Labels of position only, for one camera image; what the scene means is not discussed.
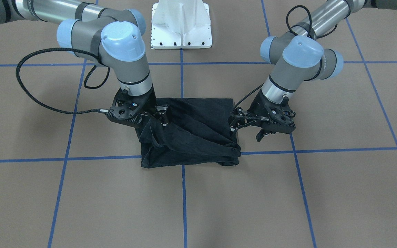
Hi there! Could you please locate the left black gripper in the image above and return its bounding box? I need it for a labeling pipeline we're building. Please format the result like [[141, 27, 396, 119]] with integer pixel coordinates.
[[230, 91, 296, 134]]

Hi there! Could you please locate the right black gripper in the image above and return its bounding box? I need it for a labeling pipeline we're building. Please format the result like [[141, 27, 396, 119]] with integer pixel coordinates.
[[107, 86, 170, 129]]

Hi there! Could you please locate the black graphic t-shirt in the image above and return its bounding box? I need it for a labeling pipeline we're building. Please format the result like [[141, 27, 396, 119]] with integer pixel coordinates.
[[136, 97, 241, 168]]

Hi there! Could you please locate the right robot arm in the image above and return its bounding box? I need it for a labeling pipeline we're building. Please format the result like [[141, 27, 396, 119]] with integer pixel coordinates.
[[0, 0, 170, 129]]

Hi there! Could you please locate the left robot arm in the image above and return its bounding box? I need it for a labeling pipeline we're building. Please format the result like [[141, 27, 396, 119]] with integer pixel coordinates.
[[228, 0, 397, 141]]

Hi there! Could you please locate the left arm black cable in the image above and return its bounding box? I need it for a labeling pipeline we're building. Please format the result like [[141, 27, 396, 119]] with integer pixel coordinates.
[[232, 5, 338, 114]]

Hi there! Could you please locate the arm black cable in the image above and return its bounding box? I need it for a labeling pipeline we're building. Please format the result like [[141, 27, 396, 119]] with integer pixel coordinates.
[[15, 48, 111, 115], [232, 5, 338, 114]]

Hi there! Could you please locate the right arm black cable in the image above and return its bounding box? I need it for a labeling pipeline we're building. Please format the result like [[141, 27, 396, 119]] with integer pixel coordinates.
[[15, 48, 111, 115]]

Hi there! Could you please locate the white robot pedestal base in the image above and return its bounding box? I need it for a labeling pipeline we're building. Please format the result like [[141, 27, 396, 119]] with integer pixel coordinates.
[[150, 0, 213, 49]]

